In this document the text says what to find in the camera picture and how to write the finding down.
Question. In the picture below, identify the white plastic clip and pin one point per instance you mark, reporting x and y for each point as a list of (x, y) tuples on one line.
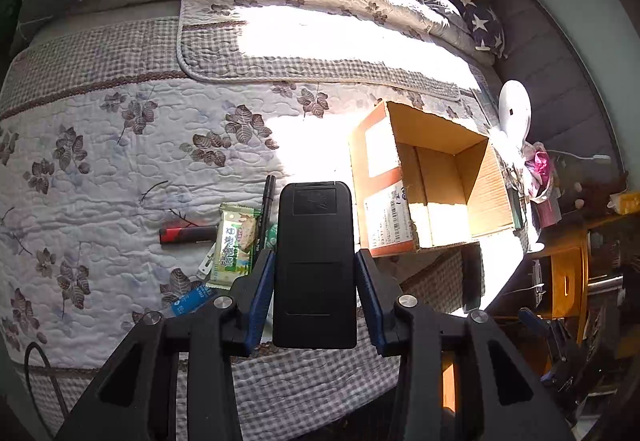
[(206, 264)]

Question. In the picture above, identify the open cardboard box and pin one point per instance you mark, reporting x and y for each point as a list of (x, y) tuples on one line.
[(424, 182)]

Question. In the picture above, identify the black rectangular case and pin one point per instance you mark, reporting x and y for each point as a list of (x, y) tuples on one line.
[(314, 292)]

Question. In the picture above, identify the folded floral quilt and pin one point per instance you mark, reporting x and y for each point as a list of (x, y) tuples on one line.
[(320, 5)]

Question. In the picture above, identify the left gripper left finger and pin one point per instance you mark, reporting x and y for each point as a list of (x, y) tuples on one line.
[(134, 394)]

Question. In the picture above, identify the green white glue stick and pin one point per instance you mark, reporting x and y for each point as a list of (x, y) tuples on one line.
[(271, 237)]

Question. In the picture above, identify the wooden bedside table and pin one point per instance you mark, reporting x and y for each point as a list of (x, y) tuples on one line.
[(589, 260)]

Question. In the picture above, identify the black marker pen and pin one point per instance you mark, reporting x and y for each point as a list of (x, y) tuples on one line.
[(267, 200)]

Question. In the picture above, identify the blue glue tube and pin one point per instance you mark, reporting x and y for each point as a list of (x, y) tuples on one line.
[(192, 300)]

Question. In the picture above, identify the green seaweed snack packet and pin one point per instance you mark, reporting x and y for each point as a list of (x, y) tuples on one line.
[(235, 245)]

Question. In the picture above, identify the red black lighter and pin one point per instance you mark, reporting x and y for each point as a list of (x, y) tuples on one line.
[(187, 235)]

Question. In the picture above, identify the pink flower decoration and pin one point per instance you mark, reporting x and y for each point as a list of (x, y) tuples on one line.
[(538, 172)]

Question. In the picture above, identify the star-pattern navy pillow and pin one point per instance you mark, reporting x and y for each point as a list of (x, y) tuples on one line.
[(484, 26)]

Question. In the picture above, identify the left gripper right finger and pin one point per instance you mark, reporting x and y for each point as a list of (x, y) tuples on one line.
[(459, 378)]

